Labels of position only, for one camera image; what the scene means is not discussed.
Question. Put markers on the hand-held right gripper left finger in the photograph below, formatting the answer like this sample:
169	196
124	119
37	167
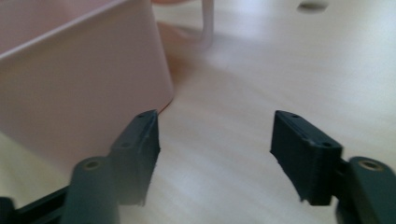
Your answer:
137	155

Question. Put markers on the pink plastic bin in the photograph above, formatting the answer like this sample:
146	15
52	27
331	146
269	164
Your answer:
81	84

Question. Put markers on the dark round table hole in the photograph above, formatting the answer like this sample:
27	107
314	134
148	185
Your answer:
312	6

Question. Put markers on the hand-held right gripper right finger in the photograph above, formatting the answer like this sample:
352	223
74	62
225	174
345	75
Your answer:
311	165

